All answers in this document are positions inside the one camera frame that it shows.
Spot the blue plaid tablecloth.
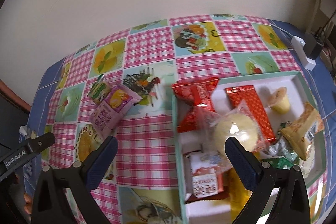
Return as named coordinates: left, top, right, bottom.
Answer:
left=24, top=14, right=335, bottom=220

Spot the red white label snack pack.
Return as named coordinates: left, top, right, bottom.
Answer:
left=183, top=151, right=227, bottom=204

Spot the yellow bread snack pack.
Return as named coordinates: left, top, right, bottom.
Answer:
left=228, top=168, right=252, bottom=221

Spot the crumpled blue white wrapper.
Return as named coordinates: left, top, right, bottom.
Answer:
left=19, top=125, right=37, bottom=139

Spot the small green cracker pack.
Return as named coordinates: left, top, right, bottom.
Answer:
left=87, top=74, right=112, bottom=105

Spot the white power strip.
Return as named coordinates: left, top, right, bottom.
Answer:
left=291, top=36, right=316, bottom=71

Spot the orange-red patterned wafer pack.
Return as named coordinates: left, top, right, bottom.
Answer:
left=224, top=85, right=276, bottom=143

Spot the black power adapter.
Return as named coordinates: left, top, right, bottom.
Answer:
left=303, top=32, right=324, bottom=60

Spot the white tray with teal rim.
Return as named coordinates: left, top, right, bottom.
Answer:
left=172, top=71, right=326, bottom=223

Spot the round white cake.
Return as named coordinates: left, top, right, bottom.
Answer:
left=197, top=101, right=269, bottom=173

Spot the light teal barcode snack pack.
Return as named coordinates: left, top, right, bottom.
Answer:
left=266, top=136, right=298, bottom=163

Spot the white cream snack pack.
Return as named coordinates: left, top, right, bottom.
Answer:
left=298, top=144, right=315, bottom=178

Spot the purple swiss roll pack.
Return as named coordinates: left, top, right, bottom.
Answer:
left=89, top=84, right=142, bottom=140

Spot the person's left hand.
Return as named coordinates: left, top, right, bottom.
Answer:
left=11, top=174, right=33, bottom=217

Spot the red candy-wrap snack pack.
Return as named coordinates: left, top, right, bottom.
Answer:
left=171, top=77, right=219, bottom=133

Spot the dark green snack pack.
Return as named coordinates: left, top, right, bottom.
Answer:
left=262, top=157, right=293, bottom=169

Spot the yellow pudding jelly cup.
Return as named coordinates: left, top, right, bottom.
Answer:
left=267, top=86, right=290, bottom=114

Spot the beige orange-print snack pack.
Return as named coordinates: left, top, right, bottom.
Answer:
left=280, top=102, right=324, bottom=161

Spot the pink checkered tablecloth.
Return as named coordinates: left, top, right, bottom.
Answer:
left=39, top=13, right=329, bottom=224

